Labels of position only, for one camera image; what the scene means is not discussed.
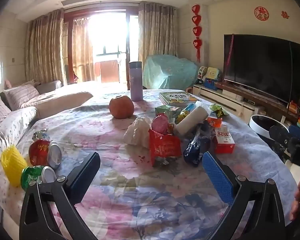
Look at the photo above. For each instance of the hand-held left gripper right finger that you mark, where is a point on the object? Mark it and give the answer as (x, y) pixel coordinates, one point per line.
(217, 177)

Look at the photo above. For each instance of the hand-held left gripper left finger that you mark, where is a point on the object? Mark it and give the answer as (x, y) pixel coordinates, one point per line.
(83, 177)

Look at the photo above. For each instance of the white round trash bin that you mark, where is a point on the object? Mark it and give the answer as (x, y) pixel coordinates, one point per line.
(258, 126)

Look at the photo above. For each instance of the orange snack packet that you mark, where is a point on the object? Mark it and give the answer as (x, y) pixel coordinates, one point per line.
(213, 122)

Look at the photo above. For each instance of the blue yellow snack packet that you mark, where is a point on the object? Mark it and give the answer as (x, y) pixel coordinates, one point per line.
(187, 110)

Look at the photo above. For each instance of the pink red snack packet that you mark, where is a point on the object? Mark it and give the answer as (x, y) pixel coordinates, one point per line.
(160, 123)

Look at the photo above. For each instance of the green milk carton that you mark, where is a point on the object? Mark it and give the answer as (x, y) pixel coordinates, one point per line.
(166, 111)

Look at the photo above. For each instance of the person's right hand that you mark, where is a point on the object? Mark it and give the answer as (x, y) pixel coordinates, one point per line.
(298, 210)

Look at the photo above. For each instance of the red white carton box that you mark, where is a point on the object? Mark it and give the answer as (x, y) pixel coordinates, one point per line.
(223, 140)

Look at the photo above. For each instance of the black set-top box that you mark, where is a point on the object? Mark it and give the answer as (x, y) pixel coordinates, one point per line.
(250, 101)

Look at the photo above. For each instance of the red drink can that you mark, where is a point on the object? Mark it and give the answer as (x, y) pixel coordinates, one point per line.
(38, 152)

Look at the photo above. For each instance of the green drink can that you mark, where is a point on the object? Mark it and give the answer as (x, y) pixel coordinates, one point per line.
(31, 177)

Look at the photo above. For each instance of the red snack wrapper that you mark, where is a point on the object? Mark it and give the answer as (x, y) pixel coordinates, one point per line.
(165, 148)

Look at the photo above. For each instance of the silver foil wrapper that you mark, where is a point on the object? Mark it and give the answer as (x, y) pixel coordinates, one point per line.
(40, 133)

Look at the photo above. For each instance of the green spout pouch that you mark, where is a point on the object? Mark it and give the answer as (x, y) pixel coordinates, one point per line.
(218, 110)

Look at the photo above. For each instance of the black television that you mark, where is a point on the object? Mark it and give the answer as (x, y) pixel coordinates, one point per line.
(260, 65)

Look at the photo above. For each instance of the white television cabinet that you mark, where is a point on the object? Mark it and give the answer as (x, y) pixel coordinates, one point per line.
(215, 93)

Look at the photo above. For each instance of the orange round fruit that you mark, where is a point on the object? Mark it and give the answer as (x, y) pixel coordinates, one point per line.
(121, 107)

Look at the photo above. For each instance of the blue plastic toy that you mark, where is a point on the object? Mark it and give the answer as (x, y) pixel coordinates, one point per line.
(211, 84)

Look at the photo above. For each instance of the white floral quilt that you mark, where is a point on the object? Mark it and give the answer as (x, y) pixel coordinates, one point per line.
(17, 122)

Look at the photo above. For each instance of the colourful children's book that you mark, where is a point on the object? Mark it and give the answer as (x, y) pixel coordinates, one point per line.
(176, 98)

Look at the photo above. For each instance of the yellow teal toy phone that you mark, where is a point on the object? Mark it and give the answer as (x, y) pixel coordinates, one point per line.
(213, 73)

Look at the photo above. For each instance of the pink rod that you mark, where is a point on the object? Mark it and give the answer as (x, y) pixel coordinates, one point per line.
(230, 50)

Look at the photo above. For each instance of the purple thermos bottle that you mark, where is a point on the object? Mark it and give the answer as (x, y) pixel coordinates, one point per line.
(136, 85)

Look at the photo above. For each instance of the orange hanging towel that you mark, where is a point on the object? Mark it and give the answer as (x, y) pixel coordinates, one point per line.
(109, 71)

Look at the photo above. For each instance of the teal covered furniture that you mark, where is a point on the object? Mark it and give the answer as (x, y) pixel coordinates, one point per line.
(170, 72)

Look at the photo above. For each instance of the red paper cutout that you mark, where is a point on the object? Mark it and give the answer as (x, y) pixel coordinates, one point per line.
(285, 14)

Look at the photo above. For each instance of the sheer brown curtain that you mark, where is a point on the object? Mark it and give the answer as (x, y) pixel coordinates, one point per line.
(81, 45)

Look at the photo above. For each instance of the red heart hanging decoration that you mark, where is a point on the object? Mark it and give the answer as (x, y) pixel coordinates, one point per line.
(197, 30)

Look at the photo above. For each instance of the beige curtain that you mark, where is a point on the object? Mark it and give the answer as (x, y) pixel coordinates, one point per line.
(157, 30)
(45, 47)

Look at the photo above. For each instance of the red round wall decoration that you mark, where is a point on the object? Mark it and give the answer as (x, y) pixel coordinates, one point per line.
(261, 13)

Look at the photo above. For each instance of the wooden sliding door frame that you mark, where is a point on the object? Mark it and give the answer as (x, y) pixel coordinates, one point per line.
(68, 45)

